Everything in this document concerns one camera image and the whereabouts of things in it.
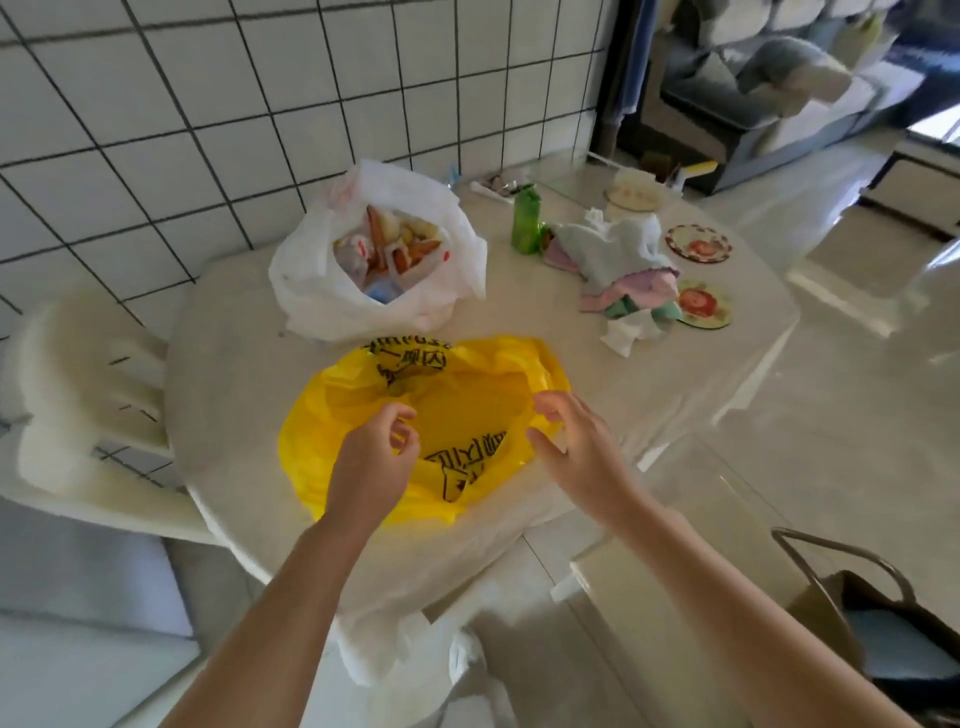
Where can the person's left hand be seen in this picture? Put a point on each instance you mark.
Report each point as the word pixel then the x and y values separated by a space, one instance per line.
pixel 371 472

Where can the person's right hand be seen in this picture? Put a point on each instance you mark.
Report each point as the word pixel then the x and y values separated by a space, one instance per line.
pixel 592 465

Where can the yellow plastic bag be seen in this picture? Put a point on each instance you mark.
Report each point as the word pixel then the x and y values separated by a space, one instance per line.
pixel 472 405

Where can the white plastic bag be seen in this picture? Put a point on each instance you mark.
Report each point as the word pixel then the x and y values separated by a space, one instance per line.
pixel 315 300

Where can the orange sausages bunch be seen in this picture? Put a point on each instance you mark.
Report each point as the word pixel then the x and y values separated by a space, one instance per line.
pixel 405 247

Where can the person's left forearm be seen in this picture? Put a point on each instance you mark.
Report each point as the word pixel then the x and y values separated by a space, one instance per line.
pixel 262 645

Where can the person's white shoe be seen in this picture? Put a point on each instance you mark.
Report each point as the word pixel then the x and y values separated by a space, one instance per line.
pixel 465 652

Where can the green bag roll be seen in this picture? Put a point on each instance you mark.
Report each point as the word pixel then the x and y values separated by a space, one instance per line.
pixel 526 221

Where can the brown paper bag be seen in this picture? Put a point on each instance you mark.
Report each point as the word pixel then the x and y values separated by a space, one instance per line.
pixel 840 615

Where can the white cushioned chair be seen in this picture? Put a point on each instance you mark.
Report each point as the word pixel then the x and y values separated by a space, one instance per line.
pixel 675 600

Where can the green towel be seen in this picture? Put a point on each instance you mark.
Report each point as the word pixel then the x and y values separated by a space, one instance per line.
pixel 622 306

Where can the round dining table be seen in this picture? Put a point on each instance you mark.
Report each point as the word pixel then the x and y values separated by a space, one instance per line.
pixel 225 390

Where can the yellow rim round coaster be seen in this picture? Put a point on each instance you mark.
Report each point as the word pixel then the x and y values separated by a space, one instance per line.
pixel 701 304

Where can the red rim round coaster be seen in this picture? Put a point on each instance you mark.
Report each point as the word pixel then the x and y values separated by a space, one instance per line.
pixel 699 244

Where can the small clear blue-cap bottle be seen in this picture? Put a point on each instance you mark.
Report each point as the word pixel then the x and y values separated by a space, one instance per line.
pixel 454 176

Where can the small yellow object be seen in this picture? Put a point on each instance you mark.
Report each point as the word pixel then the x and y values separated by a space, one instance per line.
pixel 697 169

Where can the white slatted chair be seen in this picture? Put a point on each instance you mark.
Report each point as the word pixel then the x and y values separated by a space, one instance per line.
pixel 67 360

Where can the light blue cloth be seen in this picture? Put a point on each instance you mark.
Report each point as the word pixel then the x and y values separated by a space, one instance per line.
pixel 900 645

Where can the dark blue curtain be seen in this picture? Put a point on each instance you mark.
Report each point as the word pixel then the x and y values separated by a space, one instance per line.
pixel 626 67

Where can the dark low furniture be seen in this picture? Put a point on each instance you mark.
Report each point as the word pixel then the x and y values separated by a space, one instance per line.
pixel 750 90

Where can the white low table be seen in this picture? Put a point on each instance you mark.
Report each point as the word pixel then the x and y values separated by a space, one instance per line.
pixel 911 187

